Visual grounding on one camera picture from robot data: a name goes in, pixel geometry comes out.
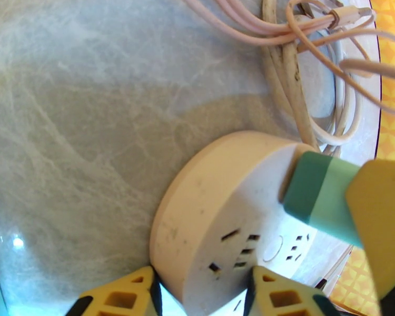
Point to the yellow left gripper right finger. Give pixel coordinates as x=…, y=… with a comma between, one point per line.
x=283, y=298

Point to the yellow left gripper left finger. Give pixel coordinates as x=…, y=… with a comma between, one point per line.
x=125, y=298

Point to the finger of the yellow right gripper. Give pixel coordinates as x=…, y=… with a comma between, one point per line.
x=385, y=219

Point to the two-tone green USB charger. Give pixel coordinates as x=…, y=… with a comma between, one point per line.
x=319, y=193

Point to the round white power socket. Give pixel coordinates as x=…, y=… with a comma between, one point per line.
x=200, y=209

